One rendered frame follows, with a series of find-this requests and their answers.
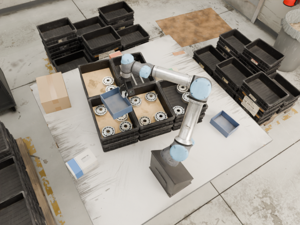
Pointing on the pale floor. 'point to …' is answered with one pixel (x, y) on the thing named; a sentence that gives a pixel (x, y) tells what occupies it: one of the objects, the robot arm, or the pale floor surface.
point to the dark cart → (6, 94)
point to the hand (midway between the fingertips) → (125, 97)
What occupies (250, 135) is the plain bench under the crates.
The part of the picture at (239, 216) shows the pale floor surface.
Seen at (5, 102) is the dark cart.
